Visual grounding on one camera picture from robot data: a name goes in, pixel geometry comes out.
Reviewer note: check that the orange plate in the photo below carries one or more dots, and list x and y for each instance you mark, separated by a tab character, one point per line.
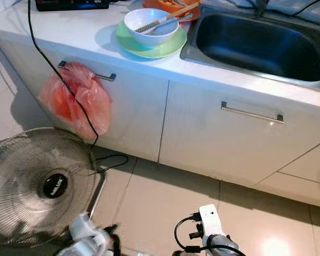
149	3

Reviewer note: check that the white kitchen cabinet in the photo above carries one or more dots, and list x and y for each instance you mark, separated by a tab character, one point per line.
208	144

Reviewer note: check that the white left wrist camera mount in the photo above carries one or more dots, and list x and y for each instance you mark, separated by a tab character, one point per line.
85	226

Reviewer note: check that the red plastic bag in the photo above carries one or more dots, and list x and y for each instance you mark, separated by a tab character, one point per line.
74	104

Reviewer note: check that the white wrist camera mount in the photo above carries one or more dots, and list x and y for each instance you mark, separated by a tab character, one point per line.
210	216
85	226

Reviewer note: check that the green plate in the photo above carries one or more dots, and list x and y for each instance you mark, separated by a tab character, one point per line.
138	50

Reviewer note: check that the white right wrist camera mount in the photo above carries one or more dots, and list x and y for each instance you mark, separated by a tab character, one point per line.
210	216

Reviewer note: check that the white ceramic bowl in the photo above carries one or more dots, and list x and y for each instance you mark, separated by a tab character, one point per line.
136	18

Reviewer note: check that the grey floor fan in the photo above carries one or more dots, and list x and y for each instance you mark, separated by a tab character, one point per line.
16	176

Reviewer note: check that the black sink faucet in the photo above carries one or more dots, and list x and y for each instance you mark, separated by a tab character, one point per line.
261	6

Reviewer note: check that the stainless steel sink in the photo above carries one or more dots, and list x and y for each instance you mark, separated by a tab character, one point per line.
261	48

